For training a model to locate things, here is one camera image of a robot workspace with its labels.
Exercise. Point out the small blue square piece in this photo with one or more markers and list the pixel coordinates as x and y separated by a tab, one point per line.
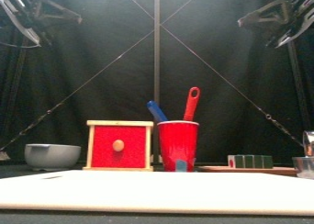
182	165

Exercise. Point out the pink rectangular plate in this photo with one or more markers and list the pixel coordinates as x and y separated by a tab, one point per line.
249	170

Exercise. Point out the white cutting board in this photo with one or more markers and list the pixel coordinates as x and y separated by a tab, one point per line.
155	191

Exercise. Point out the dark green toy sushi piece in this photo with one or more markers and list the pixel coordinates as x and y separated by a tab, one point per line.
237	161
268	161
249	161
258	161

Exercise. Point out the grey bowl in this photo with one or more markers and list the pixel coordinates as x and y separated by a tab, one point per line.
51	155

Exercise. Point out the wooden box with red drawer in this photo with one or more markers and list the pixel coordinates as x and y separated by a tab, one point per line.
118	136

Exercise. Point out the red plastic cup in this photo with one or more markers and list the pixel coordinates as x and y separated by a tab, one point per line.
178	142

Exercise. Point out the grey vertical frame pole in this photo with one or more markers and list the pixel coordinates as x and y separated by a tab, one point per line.
157	65

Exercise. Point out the shiny metal cup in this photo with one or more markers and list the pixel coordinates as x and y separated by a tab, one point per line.
309	143

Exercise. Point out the black backdrop cloth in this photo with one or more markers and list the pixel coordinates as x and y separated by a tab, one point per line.
102	50

